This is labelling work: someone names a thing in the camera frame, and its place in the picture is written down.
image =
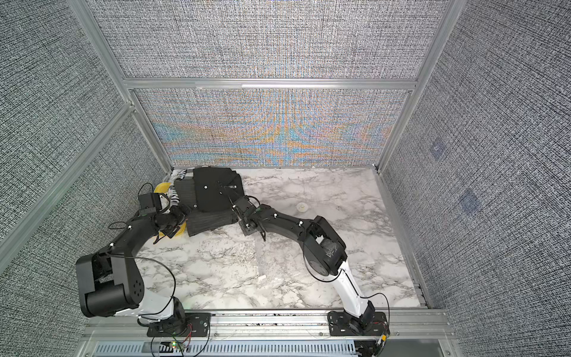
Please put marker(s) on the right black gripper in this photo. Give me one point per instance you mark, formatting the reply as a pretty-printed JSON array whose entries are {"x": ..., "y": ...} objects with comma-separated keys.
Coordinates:
[{"x": 244, "y": 227}]

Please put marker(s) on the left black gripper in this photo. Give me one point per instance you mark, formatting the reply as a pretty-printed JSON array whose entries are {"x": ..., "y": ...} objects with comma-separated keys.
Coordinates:
[{"x": 181, "y": 217}]

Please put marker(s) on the black shirt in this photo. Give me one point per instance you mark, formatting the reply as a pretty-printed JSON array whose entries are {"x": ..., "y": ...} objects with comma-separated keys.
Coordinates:
[{"x": 217, "y": 188}]

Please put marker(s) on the clear vacuum bag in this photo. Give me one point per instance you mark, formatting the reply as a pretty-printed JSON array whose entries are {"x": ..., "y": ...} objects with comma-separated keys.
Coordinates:
[{"x": 282, "y": 276}]

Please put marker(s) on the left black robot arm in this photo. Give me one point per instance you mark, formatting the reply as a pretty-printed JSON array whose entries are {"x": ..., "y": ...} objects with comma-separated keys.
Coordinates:
[{"x": 110, "y": 282}]

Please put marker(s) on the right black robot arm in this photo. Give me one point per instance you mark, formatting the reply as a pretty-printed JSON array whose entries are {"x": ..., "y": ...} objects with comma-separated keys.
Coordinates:
[{"x": 323, "y": 250}]

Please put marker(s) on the white bag valve cap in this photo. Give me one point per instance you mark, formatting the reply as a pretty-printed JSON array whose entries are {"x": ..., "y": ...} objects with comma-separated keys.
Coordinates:
[{"x": 302, "y": 207}]

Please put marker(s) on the black white checkered cloth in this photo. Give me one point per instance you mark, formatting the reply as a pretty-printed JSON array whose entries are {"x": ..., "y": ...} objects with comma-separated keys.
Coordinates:
[{"x": 176, "y": 196}]

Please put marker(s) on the yellow tray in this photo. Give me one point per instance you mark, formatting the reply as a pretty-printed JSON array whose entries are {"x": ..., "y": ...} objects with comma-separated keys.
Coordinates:
[{"x": 165, "y": 188}]

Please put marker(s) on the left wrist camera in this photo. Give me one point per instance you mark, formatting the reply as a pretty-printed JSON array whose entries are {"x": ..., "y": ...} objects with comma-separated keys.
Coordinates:
[{"x": 150, "y": 204}]

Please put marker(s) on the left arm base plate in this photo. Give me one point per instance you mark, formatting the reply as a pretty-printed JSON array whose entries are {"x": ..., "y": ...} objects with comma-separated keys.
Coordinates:
[{"x": 195, "y": 324}]

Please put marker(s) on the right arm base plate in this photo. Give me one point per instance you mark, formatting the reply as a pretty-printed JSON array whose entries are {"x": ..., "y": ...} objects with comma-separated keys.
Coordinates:
[{"x": 342, "y": 324}]

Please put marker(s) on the aluminium front rail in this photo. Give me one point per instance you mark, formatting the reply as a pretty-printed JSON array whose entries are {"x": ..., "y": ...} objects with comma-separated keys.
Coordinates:
[{"x": 275, "y": 332}]

